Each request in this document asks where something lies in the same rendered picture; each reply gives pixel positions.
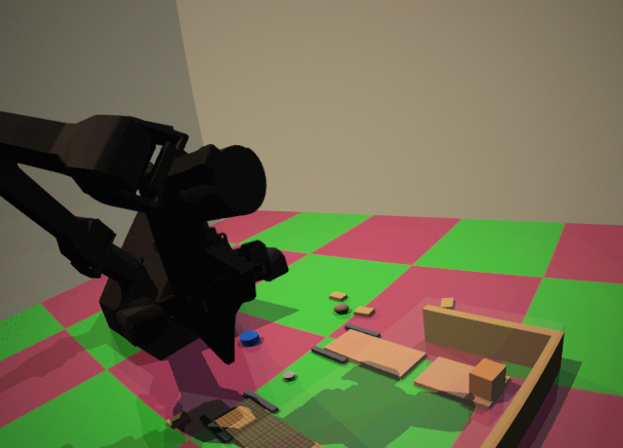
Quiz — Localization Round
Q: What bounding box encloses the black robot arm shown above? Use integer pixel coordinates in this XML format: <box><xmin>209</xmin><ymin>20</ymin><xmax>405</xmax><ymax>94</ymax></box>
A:
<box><xmin>0</xmin><ymin>111</ymin><xmax>272</xmax><ymax>312</ymax></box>

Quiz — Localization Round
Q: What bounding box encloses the orange flat block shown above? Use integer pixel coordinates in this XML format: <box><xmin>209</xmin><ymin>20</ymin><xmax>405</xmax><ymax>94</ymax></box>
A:
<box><xmin>354</xmin><ymin>306</ymin><xmax>376</xmax><ymax>317</ymax></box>

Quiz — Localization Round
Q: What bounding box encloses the small tan flat block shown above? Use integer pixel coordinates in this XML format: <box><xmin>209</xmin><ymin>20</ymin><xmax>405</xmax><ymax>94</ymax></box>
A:
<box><xmin>329</xmin><ymin>292</ymin><xmax>348</xmax><ymax>302</ymax></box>

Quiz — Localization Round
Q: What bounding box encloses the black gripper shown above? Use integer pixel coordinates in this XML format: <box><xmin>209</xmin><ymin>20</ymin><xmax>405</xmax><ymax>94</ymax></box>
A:
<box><xmin>114</xmin><ymin>221</ymin><xmax>289</xmax><ymax>365</ymax></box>

